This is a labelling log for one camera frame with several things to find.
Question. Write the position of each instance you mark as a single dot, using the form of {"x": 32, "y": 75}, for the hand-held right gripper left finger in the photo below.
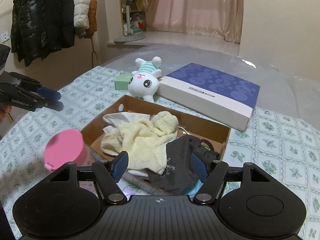
{"x": 120, "y": 166}

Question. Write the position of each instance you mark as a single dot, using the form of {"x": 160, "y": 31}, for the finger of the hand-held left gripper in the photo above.
{"x": 50, "y": 93}
{"x": 52, "y": 106}

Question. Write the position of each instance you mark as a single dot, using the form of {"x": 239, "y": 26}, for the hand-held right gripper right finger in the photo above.
{"x": 200, "y": 166}

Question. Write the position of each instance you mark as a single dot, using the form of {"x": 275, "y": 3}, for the dark grey embroidered cloth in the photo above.
{"x": 177, "y": 170}

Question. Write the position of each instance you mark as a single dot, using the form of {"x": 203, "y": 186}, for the yellow towel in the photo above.
{"x": 145, "y": 142}

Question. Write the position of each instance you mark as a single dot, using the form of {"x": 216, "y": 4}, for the brown cardboard box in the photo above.
{"x": 212, "y": 130}

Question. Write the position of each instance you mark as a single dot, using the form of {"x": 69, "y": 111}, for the white tissue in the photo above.
{"x": 120, "y": 118}

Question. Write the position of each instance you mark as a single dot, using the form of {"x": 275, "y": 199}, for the person's left hand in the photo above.
{"x": 5, "y": 112}

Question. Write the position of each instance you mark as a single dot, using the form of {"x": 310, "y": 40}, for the pink lidded cup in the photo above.
{"x": 65, "y": 147}

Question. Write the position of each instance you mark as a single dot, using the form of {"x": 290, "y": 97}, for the wooden coat rack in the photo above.
{"x": 95, "y": 55}

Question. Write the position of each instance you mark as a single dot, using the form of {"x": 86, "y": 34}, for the black jacket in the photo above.
{"x": 37, "y": 22}

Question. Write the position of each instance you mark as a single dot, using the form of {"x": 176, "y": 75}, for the small green box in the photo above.
{"x": 122, "y": 82}

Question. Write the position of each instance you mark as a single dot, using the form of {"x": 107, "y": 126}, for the floral printed tablecloth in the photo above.
{"x": 275, "y": 142}

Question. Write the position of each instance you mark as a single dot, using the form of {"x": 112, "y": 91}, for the blue and white flat box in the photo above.
{"x": 212, "y": 85}

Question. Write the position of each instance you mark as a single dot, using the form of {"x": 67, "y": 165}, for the white plush rabbit toy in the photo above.
{"x": 142, "y": 82}

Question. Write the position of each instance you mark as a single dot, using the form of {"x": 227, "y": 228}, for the brown jacket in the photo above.
{"x": 92, "y": 12}

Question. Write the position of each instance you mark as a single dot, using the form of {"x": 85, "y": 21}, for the white puffer jacket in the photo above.
{"x": 81, "y": 5}

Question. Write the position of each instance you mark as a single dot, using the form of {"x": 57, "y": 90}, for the white floor stand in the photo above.
{"x": 128, "y": 38}

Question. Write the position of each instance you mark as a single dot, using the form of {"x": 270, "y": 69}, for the plastic-wrapped mattress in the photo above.
{"x": 200, "y": 55}

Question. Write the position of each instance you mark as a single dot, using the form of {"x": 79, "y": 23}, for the pink curtain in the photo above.
{"x": 195, "y": 5}

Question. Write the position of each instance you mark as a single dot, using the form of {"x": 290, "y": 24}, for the white wall socket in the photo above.
{"x": 4, "y": 36}

